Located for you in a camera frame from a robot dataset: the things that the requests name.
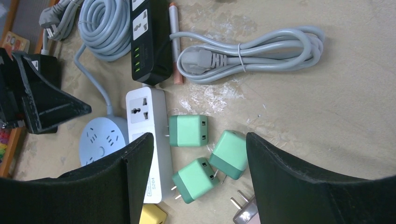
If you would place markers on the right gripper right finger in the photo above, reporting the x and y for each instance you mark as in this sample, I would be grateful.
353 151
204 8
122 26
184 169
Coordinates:
289 190

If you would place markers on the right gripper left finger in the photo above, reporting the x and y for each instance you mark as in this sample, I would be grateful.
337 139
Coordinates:
110 190

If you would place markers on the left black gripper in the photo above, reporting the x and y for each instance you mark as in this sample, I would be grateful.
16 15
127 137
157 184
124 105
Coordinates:
27 98

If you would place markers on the yellow charger plug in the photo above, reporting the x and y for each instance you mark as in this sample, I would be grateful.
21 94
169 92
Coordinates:
152 214

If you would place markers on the round blue power hub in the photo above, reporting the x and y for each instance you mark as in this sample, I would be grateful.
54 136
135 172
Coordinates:
102 136

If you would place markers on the green charger plug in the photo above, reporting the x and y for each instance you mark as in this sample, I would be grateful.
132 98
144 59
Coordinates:
230 155

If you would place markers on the short black power strip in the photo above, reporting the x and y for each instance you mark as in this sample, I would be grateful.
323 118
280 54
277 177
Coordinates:
151 53

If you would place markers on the long black power strip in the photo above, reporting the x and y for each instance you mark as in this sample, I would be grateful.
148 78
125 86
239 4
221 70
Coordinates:
49 67

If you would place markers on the colourful marker pack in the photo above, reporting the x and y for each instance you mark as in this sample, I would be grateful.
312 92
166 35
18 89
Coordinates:
4 139

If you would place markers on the orange patterned card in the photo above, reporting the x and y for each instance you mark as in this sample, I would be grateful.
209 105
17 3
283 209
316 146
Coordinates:
13 42

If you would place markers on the orange wooden shelf rack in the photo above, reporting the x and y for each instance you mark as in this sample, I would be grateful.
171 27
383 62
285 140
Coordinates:
12 92

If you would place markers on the pink white pen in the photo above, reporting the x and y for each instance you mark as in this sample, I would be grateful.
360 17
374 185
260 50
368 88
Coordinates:
174 28

